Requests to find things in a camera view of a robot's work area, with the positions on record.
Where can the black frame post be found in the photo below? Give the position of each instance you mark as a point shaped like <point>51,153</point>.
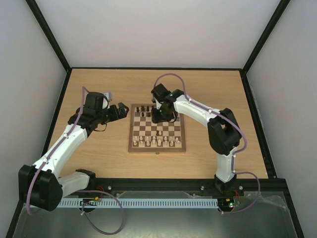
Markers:
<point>274,19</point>
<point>37,13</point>

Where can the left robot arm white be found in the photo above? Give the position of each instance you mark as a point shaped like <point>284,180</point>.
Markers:
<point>40,184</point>

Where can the black frame post right rear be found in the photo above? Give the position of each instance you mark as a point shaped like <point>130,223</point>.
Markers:
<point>274,19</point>

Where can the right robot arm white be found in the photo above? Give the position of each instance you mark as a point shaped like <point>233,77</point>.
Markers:
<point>223,130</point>

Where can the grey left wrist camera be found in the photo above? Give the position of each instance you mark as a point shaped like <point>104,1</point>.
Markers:
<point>108,96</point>

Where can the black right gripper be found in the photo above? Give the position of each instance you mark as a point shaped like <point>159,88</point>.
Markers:
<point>157,116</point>

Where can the wooden chess board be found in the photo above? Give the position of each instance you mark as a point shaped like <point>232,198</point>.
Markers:
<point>143,134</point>

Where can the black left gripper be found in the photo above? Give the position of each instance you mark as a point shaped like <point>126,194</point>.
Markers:
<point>123,114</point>

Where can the light blue cable duct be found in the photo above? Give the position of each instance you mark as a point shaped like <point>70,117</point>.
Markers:
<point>155,203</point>

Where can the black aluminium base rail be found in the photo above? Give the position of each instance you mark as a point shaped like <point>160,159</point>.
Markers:
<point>201,187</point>

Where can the black frame post left rear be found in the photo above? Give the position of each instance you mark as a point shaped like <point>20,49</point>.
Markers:
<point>37,13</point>

